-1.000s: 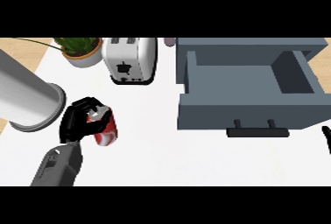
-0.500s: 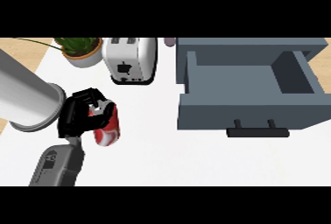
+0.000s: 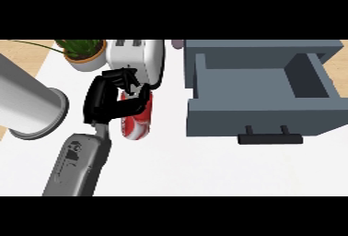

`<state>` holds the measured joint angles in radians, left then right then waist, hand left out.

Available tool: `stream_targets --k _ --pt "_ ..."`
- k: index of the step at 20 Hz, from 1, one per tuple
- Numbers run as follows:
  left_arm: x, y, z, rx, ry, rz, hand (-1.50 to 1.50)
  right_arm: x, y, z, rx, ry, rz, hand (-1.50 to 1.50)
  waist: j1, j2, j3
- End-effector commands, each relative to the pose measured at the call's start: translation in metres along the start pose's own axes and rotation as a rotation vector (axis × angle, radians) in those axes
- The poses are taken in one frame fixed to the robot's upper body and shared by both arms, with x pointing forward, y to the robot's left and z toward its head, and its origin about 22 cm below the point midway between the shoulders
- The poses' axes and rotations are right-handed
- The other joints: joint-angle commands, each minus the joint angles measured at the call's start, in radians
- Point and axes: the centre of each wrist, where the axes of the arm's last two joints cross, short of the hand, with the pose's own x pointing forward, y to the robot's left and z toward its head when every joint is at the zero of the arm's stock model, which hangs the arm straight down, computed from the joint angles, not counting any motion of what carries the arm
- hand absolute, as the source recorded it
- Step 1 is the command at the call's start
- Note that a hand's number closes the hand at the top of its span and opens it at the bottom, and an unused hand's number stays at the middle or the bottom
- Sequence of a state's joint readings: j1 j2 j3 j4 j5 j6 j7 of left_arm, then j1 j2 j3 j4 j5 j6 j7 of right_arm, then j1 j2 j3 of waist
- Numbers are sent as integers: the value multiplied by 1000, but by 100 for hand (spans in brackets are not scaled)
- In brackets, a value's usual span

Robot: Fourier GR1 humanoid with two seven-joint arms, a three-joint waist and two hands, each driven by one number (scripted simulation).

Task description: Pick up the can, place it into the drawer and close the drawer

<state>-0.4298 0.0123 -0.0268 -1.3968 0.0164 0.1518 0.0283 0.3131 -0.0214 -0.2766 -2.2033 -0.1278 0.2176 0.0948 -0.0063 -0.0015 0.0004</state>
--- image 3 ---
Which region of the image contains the grey open drawer box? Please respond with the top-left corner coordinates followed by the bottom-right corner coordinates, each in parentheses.
top-left (193, 53), bottom-right (342, 100)

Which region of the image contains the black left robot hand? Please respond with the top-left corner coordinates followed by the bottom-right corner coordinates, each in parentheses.
top-left (82, 68), bottom-right (153, 125)

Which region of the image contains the green leafy plant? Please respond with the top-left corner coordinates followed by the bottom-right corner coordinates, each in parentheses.
top-left (9, 39), bottom-right (106, 60)

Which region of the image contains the large white grey cylinder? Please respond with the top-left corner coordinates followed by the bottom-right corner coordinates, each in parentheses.
top-left (0, 53), bottom-right (71, 141)

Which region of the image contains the white plant pot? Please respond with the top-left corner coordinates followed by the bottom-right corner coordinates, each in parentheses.
top-left (62, 40), bottom-right (110, 74)

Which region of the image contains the grey drawer front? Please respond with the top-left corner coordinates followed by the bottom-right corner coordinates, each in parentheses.
top-left (184, 97), bottom-right (348, 138)

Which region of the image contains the red and white can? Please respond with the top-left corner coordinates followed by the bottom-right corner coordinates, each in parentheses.
top-left (118, 89), bottom-right (155, 141)

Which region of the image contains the white toaster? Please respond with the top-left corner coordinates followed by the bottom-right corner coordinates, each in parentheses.
top-left (105, 39), bottom-right (165, 90)

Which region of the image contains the grey cabinet body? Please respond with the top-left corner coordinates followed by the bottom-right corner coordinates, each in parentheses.
top-left (183, 39), bottom-right (345, 90)

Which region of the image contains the black drawer handle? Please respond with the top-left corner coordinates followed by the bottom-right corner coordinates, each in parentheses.
top-left (236, 124), bottom-right (305, 146)

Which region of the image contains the small mauve object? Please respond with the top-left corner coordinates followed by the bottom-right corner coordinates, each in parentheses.
top-left (169, 39), bottom-right (186, 50)

